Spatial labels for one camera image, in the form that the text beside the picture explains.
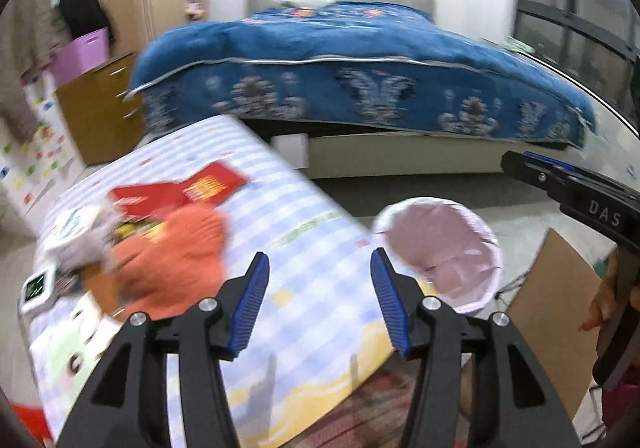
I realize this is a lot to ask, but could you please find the red plastic stool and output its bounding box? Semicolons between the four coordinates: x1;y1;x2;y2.
10;403;54;445

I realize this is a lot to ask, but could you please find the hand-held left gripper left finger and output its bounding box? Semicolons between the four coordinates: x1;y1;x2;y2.
57;252;271;448

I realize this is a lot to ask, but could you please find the brown cardboard sheet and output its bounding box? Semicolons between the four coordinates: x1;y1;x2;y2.
505;228;604;425

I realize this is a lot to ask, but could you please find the checked tablecloth table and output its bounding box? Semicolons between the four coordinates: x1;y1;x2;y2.
20;115;436;448

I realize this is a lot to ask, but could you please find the grey wrapper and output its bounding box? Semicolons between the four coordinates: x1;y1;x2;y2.
55;208;122;275

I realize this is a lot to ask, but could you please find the white box under bed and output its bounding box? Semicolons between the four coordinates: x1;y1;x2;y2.
272;133;309;172

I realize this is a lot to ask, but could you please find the brown fluffy coat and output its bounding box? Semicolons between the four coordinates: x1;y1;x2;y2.
0;0;57;143

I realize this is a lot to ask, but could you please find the white printed packet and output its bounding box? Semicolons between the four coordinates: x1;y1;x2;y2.
42;205;106;254

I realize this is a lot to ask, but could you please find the wooden drawer cabinet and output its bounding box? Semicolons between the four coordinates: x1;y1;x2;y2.
55;52;147;167

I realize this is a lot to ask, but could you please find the yellow snack wrapper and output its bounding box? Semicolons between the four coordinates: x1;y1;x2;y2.
115;220;167;240

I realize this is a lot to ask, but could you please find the white door with colourful stickers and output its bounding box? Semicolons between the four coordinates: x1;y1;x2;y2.
0;72;87;220

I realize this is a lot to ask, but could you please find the purple storage box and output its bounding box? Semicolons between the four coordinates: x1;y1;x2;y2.
50;27;111;89

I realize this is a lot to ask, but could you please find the red paper packet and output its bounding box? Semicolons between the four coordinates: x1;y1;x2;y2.
109;180;190;220
177;165;251;207

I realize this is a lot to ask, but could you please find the orange cloth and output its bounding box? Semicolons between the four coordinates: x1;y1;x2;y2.
87;205;231;322

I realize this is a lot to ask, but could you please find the green cloth on windowsill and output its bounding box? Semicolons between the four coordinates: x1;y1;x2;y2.
500;37;537;55

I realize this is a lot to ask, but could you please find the white digital timer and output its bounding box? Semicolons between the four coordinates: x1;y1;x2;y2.
20;262;59;315

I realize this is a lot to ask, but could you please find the dark framed window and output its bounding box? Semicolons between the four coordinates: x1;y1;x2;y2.
515;0;640;139

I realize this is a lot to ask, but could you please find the person's right hand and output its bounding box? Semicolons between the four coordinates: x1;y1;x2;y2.
579;252;623;333

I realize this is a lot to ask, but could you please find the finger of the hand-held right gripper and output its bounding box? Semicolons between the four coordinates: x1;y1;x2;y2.
501;150;576;196

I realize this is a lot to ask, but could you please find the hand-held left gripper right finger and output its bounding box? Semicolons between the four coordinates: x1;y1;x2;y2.
370;248;581;448

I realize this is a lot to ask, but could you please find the bin with pink liner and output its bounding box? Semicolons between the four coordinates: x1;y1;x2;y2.
372;197;503;315

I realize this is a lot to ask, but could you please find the pink cloth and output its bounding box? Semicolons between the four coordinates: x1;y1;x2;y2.
600;370;640;448

